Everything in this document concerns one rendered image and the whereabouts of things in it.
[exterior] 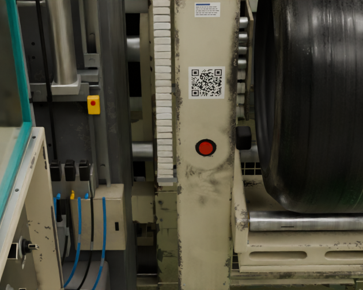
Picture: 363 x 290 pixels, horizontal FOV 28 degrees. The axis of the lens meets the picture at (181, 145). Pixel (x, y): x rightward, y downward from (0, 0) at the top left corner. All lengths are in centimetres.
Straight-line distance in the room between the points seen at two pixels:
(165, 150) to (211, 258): 32
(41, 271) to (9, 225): 41
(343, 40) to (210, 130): 39
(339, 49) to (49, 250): 66
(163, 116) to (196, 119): 7
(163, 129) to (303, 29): 41
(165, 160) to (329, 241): 41
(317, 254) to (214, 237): 25
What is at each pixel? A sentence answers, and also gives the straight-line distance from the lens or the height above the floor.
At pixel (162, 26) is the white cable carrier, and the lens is 146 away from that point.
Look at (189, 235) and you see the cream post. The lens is 173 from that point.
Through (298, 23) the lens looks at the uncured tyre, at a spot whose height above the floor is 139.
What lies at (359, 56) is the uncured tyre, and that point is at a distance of 133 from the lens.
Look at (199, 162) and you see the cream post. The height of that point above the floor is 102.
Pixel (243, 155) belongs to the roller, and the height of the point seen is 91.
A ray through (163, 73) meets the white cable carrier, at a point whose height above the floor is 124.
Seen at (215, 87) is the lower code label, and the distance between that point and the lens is 151.
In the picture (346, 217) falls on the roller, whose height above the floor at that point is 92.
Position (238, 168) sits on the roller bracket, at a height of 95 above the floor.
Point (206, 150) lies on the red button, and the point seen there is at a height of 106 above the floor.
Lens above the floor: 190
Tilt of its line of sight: 32 degrees down
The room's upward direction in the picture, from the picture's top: 1 degrees counter-clockwise
